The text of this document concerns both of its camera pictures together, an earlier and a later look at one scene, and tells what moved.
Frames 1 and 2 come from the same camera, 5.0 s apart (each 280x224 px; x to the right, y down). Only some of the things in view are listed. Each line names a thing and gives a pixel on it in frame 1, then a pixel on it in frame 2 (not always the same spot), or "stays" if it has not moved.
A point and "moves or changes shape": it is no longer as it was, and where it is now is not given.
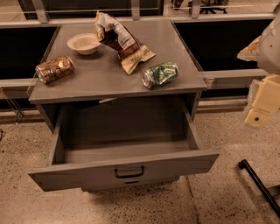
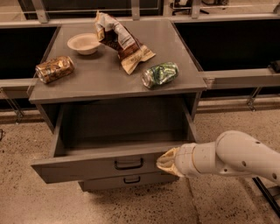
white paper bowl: (86, 44) stays
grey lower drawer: (89, 184) stays
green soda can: (159, 74) stays
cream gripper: (270, 49) → (184, 159)
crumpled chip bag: (112, 32) stays
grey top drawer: (106, 143) moves or changes shape
